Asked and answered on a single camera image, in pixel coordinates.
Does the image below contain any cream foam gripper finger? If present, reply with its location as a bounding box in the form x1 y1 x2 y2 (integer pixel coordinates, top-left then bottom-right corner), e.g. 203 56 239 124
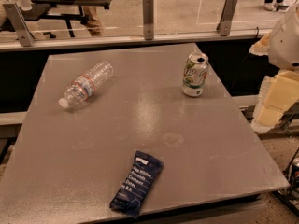
250 70 299 133
249 34 270 56

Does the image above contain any dark blue rxbar wrapper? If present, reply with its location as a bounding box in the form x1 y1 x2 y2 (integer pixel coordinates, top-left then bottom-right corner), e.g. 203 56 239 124
109 151 164 218

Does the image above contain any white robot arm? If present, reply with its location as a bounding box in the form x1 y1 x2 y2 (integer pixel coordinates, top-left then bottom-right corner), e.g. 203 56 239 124
249 3 299 133

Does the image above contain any white green 7up can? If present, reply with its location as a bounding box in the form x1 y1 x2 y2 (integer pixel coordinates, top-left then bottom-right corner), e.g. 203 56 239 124
182 51 209 97

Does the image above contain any person in tan trousers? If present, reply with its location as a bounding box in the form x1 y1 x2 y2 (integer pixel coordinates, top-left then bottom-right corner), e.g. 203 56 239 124
82 6 104 36

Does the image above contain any clear plastic water bottle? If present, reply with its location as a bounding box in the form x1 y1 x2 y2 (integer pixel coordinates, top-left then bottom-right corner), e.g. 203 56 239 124
58 61 113 109

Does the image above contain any black background desk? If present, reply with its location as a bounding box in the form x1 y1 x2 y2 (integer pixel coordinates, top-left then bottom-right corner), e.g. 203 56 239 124
22 0 113 37

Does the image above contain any grey metal right bracket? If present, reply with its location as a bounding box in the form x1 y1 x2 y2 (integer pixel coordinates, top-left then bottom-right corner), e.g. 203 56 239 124
217 0 238 36

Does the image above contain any grey metal bracket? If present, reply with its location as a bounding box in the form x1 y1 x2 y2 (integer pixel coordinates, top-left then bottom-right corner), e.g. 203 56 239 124
142 0 154 40
3 2 34 47
217 0 238 36

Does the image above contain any black wire rack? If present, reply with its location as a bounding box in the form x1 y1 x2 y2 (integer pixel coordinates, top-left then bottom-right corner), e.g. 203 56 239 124
273 148 299 217

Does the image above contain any grey metal middle bracket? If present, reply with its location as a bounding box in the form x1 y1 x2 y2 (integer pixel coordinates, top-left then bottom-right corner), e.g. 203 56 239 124
142 0 154 40

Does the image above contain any grey metal left bracket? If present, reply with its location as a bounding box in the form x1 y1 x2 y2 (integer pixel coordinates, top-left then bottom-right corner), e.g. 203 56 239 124
3 2 34 47

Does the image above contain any grey metal barrier rail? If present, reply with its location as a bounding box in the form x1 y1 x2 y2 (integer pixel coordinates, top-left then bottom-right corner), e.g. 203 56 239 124
0 27 270 52

